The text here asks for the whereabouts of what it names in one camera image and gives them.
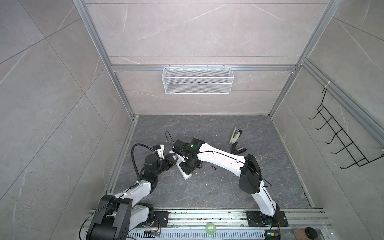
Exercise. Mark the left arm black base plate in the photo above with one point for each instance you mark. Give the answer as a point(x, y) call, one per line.
point(157, 218)

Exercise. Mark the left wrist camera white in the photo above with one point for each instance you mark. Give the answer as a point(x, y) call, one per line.
point(159, 150)

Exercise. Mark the black round knob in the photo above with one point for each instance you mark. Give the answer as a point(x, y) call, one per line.
point(311, 233)

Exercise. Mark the aluminium mounting rail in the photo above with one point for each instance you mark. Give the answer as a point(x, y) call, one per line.
point(197, 219)

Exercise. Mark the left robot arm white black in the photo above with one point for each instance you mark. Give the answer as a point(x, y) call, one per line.
point(116, 215)

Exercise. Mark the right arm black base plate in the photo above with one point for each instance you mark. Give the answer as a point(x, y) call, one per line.
point(257, 219)

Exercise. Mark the white wire mesh basket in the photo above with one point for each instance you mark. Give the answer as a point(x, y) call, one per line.
point(197, 80)

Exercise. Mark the black wire hook rack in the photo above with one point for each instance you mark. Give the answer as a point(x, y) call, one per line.
point(339, 133)

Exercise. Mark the green circuit board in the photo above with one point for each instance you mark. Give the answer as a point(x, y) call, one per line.
point(272, 235)

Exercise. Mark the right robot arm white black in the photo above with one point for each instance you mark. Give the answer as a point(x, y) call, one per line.
point(190, 155)

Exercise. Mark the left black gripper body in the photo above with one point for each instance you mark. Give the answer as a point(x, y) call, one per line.
point(165, 164)

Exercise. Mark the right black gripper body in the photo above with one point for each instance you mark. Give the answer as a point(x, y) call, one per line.
point(188, 166)

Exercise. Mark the black stapler base piece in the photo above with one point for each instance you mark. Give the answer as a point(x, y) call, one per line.
point(235, 150)

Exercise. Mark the green round sticker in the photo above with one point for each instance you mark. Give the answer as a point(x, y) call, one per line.
point(210, 229)

